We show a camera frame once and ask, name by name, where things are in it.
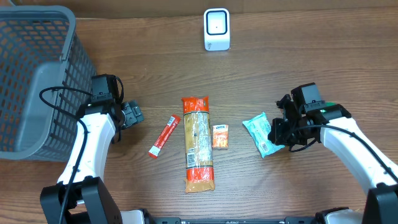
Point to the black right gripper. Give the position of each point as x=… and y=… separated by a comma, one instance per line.
x=278, y=132

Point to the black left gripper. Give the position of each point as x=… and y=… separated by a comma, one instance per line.
x=134, y=112

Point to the teal wet wipes pack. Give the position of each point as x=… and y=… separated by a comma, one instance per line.
x=259, y=128

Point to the red stick packet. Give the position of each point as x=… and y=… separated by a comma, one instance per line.
x=164, y=136

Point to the orange kleenex tissue pack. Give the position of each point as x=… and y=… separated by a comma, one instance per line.
x=220, y=136

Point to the long spaghetti pasta package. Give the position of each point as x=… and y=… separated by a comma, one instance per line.
x=199, y=155

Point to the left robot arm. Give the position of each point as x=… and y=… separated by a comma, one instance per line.
x=80, y=195

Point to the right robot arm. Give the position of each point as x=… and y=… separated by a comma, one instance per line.
x=334, y=127

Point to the white barcode scanner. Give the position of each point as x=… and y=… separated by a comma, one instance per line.
x=216, y=26

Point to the grey plastic shopping basket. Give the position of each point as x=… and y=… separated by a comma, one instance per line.
x=43, y=63

